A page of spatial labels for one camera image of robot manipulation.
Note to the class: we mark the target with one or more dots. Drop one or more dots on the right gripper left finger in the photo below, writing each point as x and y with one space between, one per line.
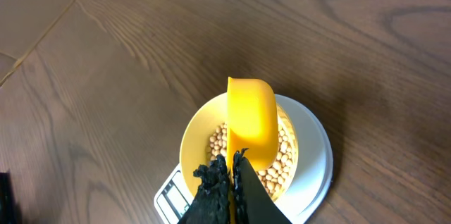
211 204

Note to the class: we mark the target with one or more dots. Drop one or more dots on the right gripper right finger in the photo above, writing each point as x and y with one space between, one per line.
252 203

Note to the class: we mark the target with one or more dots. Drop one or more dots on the yellow measuring scoop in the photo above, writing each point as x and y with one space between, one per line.
252 133

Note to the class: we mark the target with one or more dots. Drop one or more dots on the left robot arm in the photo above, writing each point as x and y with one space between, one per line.
8 215

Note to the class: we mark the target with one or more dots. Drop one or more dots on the soybeans in bowl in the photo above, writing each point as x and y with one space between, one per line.
277 178

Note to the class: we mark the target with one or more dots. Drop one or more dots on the pale yellow bowl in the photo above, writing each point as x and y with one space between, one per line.
205 119

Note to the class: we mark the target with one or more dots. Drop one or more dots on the white digital kitchen scale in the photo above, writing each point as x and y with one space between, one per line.
312 176

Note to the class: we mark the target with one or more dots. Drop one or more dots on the cardboard panel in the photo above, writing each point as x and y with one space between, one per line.
25 24

